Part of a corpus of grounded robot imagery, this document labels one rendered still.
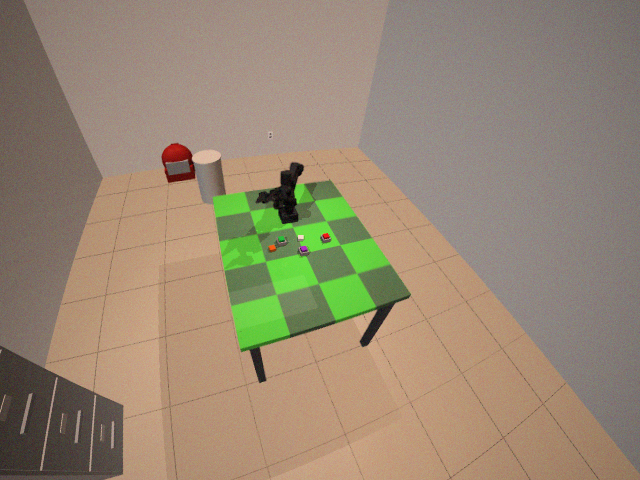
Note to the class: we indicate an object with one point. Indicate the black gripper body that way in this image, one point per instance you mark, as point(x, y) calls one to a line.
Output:
point(282, 193)

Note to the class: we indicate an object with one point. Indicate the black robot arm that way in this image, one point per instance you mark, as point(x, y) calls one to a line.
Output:
point(288, 182)

